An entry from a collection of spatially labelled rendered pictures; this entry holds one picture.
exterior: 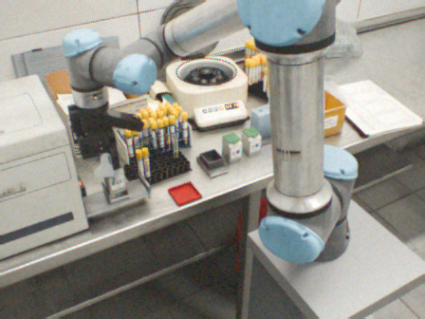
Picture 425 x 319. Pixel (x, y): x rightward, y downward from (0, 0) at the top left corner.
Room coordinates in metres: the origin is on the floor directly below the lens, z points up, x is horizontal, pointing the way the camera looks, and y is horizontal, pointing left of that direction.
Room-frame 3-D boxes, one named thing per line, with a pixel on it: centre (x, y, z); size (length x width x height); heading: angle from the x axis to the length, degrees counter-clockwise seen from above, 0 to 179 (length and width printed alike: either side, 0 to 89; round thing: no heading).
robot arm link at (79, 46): (0.87, 0.26, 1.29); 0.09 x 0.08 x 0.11; 60
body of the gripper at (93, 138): (0.87, 0.27, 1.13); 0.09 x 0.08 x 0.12; 119
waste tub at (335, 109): (1.25, -0.32, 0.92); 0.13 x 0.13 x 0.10; 26
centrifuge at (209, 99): (1.38, 0.02, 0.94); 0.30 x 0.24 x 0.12; 20
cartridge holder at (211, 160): (1.05, 0.00, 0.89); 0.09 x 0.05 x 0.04; 28
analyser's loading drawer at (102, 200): (0.87, 0.26, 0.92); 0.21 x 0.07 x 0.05; 119
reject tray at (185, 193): (0.93, 0.07, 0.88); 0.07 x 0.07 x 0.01; 29
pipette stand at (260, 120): (1.20, -0.16, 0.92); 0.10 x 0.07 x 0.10; 121
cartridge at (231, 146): (1.09, -0.05, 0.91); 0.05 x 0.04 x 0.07; 29
